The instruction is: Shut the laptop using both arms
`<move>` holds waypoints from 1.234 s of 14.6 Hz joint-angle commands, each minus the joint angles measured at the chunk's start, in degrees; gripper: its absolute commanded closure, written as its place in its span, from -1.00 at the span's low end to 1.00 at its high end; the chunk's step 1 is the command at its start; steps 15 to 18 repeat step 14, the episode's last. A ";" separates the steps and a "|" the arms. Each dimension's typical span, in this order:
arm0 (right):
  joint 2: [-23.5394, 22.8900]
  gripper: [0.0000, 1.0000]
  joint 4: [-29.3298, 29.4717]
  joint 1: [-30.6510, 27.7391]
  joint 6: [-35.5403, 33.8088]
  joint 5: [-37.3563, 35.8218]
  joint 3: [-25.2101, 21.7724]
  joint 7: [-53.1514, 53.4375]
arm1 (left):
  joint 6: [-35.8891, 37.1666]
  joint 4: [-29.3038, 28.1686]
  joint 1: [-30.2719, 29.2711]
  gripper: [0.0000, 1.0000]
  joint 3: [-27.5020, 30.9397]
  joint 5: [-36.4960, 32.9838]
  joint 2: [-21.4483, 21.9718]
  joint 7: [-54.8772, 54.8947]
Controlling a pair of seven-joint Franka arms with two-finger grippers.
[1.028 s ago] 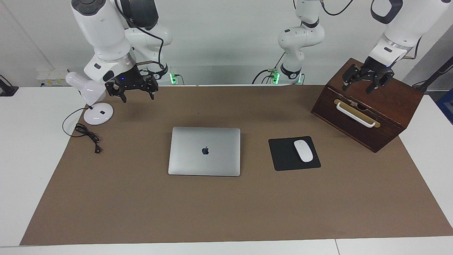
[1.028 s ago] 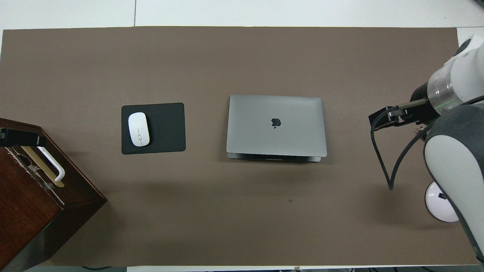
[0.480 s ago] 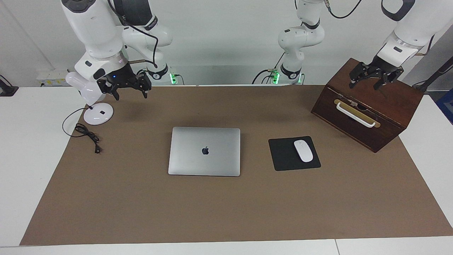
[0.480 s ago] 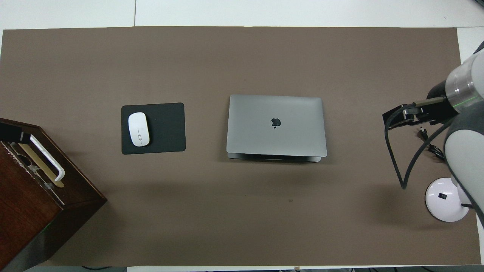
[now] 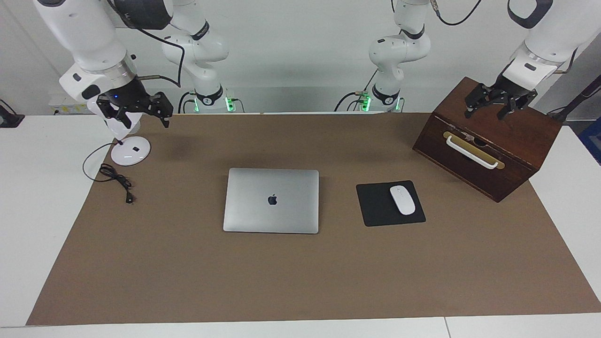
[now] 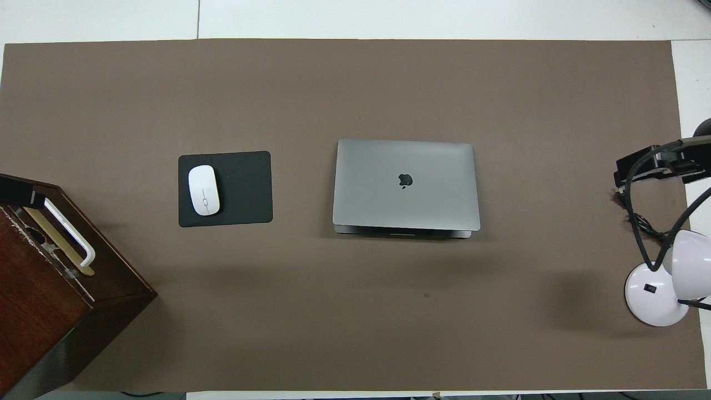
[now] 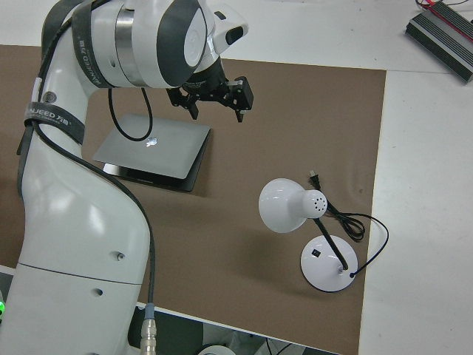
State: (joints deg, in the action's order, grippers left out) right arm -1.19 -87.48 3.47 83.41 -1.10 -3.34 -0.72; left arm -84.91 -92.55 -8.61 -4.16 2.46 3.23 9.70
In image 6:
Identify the brown table mat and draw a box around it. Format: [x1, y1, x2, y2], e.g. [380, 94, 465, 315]
[0, 39, 707, 392]

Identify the white computer mouse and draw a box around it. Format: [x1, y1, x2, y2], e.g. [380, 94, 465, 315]
[188, 165, 221, 216]

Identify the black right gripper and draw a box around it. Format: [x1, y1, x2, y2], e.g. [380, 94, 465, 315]
[614, 144, 707, 189]

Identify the white box handle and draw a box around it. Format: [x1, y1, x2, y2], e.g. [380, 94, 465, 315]
[42, 198, 96, 267]

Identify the white desk lamp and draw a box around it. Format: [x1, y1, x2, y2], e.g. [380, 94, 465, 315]
[624, 229, 711, 327]

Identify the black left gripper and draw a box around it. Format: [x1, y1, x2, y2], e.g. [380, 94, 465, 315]
[0, 179, 46, 209]

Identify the brass handle plate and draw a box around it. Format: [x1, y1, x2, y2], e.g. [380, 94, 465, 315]
[25, 207, 95, 277]

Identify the grey laptop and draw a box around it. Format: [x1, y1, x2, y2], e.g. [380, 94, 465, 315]
[332, 139, 481, 239]

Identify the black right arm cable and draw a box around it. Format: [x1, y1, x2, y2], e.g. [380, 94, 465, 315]
[623, 143, 711, 273]

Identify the black mouse pad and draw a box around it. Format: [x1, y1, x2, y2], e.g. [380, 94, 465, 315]
[178, 151, 274, 228]

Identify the black lamp power cable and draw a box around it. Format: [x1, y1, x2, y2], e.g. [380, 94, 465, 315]
[614, 189, 676, 246]

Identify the dark wooden box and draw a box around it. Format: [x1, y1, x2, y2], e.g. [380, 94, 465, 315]
[0, 173, 158, 398]

